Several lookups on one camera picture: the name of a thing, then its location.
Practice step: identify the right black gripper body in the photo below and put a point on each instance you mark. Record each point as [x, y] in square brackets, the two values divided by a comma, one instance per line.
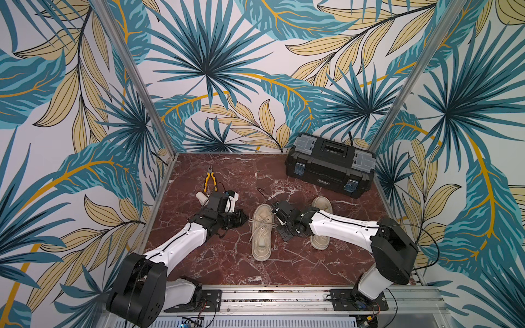
[283, 221]

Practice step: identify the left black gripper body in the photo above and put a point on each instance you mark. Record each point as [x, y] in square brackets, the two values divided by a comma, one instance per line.
[230, 220]

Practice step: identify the beige sneaker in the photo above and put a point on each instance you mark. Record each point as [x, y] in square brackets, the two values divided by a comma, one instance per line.
[317, 241]
[262, 225]

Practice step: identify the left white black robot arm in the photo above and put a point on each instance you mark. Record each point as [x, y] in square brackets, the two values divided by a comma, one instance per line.
[140, 294]

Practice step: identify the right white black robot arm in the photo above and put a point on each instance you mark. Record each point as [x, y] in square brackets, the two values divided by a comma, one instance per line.
[393, 251]

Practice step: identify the small beige cylinder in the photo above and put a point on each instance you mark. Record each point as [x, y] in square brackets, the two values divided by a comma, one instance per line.
[202, 198]

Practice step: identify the black grey toolbox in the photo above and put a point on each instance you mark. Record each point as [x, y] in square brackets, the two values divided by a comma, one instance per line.
[335, 166]

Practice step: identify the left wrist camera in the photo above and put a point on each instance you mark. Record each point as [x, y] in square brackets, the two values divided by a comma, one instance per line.
[233, 197]

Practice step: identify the yellow handled pliers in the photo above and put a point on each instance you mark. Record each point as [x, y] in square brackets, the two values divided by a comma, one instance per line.
[210, 181]

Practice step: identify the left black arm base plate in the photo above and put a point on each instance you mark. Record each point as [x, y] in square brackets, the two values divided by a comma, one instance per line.
[204, 301]

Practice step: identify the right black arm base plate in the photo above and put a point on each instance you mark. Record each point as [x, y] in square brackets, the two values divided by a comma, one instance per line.
[346, 300]

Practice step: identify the aluminium front rail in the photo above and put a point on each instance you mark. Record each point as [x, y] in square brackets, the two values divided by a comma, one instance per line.
[309, 306]

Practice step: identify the right aluminium corner post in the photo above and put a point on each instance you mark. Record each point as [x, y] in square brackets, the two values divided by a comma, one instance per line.
[437, 37]

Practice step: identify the aluminium corner post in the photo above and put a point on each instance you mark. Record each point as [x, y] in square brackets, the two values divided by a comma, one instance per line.
[112, 28]
[437, 37]

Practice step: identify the left aluminium corner post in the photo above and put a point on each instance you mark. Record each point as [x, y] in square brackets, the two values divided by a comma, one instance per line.
[112, 28]

